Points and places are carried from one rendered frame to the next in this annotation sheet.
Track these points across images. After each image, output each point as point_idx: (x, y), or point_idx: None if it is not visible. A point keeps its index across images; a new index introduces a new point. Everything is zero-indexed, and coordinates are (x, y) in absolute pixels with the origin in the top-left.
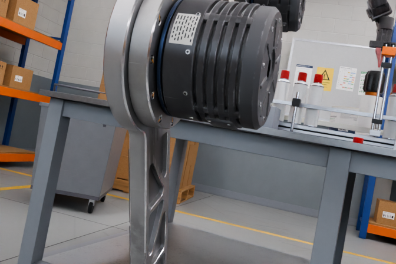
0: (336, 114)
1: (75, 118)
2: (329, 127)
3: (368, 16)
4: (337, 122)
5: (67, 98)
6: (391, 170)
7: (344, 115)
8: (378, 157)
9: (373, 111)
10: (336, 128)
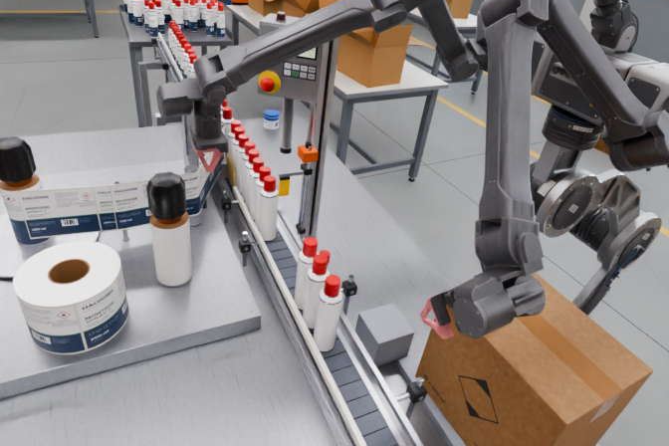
0: (111, 299)
1: None
2: (98, 333)
3: (214, 100)
4: (118, 307)
5: None
6: None
7: (121, 285)
8: None
9: (304, 221)
10: (120, 315)
